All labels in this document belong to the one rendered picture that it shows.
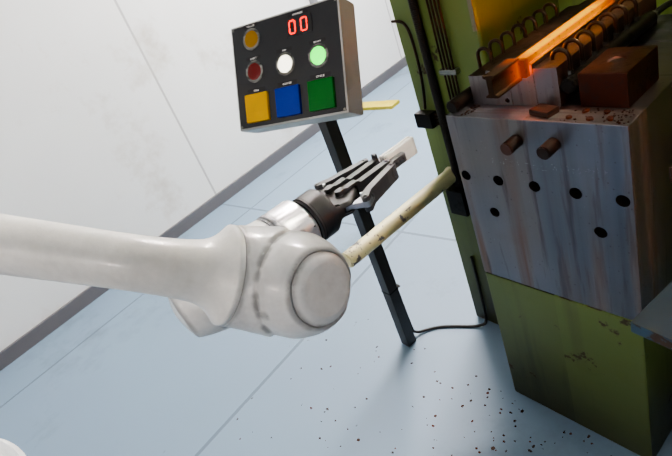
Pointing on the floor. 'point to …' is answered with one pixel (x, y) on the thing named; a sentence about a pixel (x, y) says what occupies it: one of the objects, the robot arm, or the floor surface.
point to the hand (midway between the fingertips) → (398, 154)
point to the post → (366, 233)
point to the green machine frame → (469, 43)
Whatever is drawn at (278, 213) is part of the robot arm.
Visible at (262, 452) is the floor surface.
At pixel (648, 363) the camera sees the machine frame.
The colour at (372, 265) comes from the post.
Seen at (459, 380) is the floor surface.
